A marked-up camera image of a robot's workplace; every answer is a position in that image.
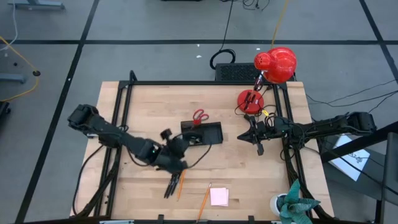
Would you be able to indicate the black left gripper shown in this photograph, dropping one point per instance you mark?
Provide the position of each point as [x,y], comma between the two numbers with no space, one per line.
[178,146]

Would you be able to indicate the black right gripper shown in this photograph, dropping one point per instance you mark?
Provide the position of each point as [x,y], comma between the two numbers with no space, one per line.
[262,130]

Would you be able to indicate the orange pencil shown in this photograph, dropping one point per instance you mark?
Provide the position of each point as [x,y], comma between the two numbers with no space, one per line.
[204,202]
[181,185]

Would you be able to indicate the pink sticky note pad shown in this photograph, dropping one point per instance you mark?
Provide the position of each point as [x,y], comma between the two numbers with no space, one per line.
[218,196]

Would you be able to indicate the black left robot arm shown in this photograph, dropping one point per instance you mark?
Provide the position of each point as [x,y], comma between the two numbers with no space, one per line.
[102,127]

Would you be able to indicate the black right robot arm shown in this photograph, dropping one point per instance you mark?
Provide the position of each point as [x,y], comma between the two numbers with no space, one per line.
[326,127]

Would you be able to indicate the black mesh desk organizer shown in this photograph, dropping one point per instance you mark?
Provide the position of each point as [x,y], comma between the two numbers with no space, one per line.
[213,133]

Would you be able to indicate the black lamp power adapter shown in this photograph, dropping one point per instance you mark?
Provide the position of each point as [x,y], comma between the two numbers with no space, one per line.
[247,117]

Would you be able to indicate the red desk lamp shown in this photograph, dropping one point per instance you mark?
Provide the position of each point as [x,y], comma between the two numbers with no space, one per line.
[276,65]

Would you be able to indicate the green plant in white pot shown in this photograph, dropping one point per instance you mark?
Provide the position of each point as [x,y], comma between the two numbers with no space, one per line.
[293,202]

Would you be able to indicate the white paper sheet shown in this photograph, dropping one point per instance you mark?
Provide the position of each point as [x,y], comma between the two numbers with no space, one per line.
[351,161]

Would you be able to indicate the round black floor plug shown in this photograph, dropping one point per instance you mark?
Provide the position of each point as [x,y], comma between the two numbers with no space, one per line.
[36,73]

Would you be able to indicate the grey table foot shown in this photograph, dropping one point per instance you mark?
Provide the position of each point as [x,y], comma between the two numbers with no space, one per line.
[12,77]
[37,4]

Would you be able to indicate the black wheeled base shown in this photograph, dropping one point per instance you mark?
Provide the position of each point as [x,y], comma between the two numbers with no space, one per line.
[3,107]

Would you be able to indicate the black metal table frame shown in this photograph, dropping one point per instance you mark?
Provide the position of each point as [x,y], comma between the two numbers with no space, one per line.
[199,82]

